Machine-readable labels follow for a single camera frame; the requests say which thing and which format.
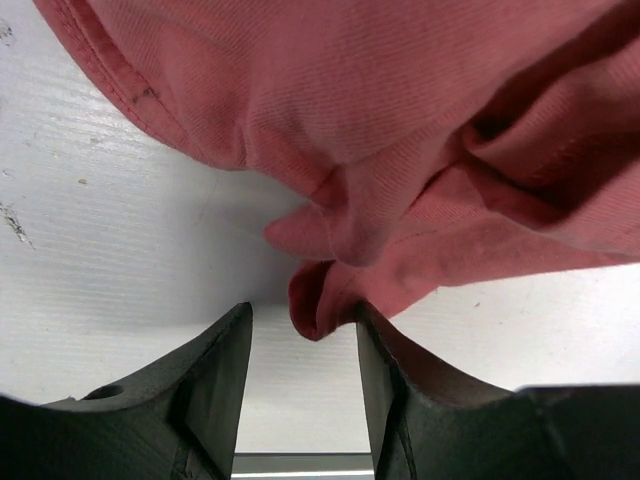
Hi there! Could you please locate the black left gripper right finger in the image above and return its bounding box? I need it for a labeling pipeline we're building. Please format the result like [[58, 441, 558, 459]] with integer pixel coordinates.
[[355, 302, 639, 479]]

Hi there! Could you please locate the salmon pink t shirt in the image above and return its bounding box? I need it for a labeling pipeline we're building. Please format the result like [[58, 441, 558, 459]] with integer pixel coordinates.
[[37, 1, 639, 340]]

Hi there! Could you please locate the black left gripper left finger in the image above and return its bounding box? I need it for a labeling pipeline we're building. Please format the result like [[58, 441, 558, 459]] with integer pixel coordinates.
[[1, 303, 253, 479]]

